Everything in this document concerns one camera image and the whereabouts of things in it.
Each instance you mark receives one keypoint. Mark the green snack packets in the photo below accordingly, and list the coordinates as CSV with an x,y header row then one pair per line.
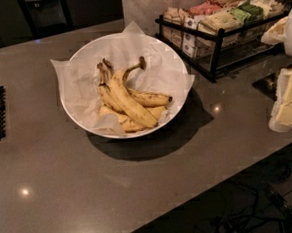
x,y
247,12

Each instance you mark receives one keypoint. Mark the black wire snack rack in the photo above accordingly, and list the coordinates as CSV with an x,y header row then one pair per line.
x,y
220,61

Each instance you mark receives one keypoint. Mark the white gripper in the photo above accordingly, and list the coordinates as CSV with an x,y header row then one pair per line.
x,y
281,117

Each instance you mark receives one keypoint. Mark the white bowl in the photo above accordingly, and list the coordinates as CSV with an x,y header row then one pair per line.
x,y
81,56

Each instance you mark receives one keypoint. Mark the dark picture mat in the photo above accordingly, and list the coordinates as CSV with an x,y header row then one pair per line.
x,y
268,85

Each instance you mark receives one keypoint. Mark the pink snack packets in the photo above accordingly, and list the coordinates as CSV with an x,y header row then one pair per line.
x,y
204,9

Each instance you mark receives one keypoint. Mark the yellow banana bottom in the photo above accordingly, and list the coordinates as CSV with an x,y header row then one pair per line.
x,y
127,124

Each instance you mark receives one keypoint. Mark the white paper liner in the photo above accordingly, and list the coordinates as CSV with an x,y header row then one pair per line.
x,y
84,89

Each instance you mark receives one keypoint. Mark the yellow banana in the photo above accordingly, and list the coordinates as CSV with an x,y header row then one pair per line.
x,y
150,99
127,124
126,102
104,91

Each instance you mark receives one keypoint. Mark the dark appliance in background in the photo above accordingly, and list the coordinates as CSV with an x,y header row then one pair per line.
x,y
46,17

